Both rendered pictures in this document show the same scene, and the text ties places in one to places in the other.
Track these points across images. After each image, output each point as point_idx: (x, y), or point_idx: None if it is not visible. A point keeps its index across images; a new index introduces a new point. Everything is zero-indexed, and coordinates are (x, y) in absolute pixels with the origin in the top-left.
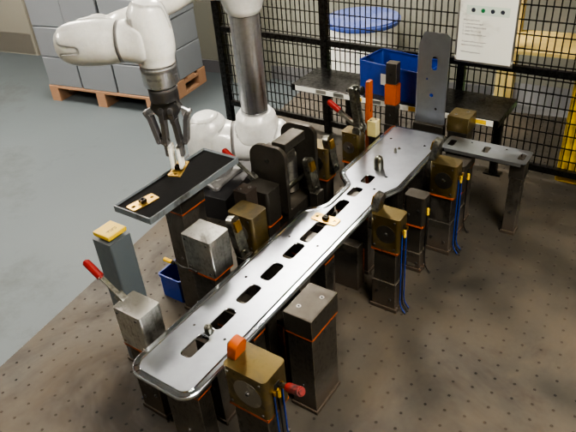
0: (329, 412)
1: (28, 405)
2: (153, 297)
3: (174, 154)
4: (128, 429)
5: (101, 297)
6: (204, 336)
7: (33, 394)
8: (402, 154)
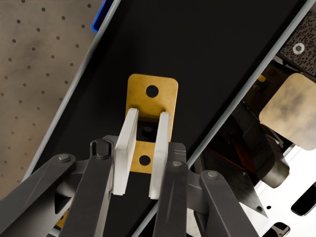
0: None
1: (19, 182)
2: (89, 32)
3: (133, 136)
4: None
5: (16, 31)
6: None
7: (16, 172)
8: None
